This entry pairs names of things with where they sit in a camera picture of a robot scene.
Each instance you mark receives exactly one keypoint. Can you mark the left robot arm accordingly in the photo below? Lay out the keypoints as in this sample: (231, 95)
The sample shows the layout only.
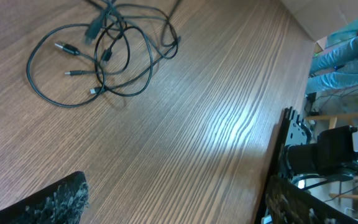
(305, 162)

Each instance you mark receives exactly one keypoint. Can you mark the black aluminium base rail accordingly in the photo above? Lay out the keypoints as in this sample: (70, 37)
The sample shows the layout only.
(290, 132)

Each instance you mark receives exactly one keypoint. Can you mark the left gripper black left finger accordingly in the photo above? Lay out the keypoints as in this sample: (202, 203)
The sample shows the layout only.
(61, 202)

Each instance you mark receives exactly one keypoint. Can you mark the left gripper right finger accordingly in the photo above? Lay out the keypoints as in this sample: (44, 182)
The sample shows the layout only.
(289, 204)

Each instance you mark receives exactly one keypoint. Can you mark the light blue cloth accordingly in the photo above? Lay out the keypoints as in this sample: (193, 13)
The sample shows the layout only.
(346, 76)

